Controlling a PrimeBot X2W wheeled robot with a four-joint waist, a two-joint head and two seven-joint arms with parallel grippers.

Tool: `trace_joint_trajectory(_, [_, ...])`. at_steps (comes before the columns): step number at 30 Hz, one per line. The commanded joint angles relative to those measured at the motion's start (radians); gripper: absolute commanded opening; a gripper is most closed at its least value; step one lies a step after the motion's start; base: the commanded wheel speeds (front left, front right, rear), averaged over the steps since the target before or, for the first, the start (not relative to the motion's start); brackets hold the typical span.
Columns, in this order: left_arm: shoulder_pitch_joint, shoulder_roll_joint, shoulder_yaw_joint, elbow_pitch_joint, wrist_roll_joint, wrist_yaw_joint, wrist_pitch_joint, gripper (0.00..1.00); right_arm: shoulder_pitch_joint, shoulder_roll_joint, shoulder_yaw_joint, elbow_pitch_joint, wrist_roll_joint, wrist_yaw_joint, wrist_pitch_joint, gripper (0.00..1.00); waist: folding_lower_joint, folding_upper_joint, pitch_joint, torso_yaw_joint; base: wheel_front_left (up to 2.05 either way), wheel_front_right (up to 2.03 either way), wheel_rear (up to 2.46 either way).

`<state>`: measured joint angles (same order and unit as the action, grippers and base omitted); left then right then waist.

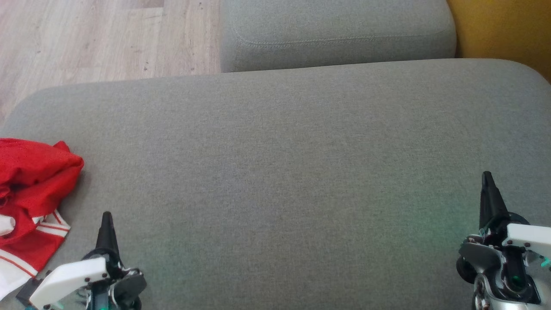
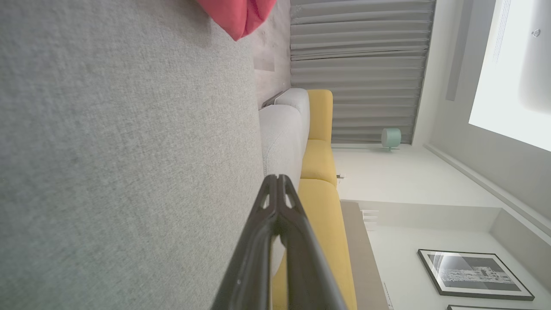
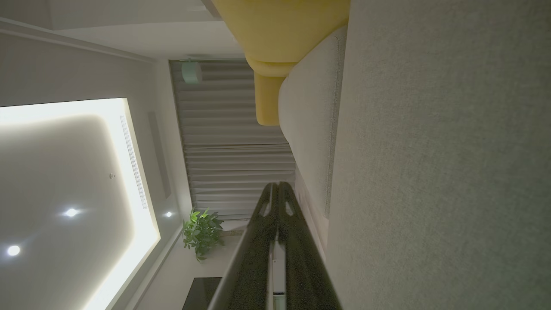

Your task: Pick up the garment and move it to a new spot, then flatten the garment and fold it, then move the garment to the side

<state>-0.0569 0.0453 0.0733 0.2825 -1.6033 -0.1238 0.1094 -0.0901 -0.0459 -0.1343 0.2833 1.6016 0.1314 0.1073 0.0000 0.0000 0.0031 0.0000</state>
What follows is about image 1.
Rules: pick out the red white sports shirt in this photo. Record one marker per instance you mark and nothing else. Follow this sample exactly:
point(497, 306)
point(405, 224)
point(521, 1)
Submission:
point(30, 185)

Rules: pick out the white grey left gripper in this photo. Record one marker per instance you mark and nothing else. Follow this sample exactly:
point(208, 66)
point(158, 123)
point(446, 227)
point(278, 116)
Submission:
point(69, 277)

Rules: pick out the large grey sofa seat cushion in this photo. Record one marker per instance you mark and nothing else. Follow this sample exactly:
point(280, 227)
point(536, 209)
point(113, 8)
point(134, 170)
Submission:
point(280, 181)

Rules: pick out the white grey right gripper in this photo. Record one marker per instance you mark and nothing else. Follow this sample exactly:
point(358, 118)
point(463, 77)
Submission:
point(527, 237)

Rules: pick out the small grey sofa cushion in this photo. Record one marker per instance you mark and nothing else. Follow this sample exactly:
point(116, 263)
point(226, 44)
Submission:
point(335, 30)

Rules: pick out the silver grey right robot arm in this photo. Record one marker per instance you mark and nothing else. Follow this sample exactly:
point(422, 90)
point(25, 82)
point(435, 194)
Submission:
point(490, 297)

